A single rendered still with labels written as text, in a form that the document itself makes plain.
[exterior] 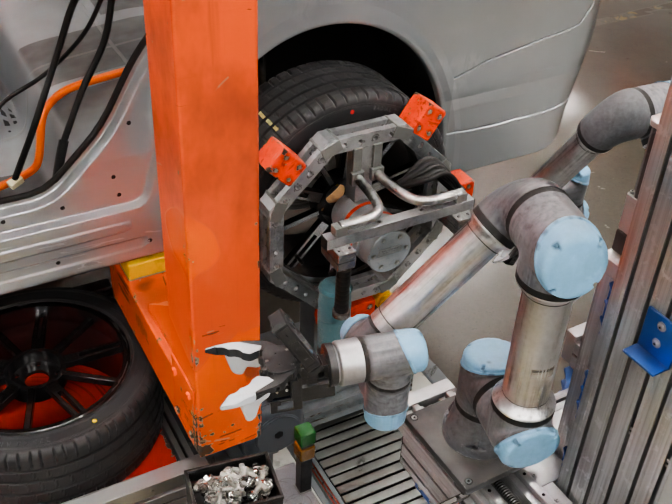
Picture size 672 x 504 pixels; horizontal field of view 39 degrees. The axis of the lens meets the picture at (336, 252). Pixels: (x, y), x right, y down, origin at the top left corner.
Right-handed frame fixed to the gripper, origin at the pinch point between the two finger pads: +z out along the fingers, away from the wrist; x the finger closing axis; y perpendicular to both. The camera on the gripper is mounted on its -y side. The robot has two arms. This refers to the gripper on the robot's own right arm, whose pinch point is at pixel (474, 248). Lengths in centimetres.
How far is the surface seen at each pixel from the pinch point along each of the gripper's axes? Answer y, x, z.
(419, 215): 14.7, -1.8, 17.8
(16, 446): -33, -15, 119
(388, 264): -2.1, -6.0, 22.5
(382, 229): 13.7, -1.8, 28.3
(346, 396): -69, -24, 21
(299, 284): -13.3, -20.4, 40.6
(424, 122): 27.9, -20.9, 5.8
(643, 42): -86, -214, -287
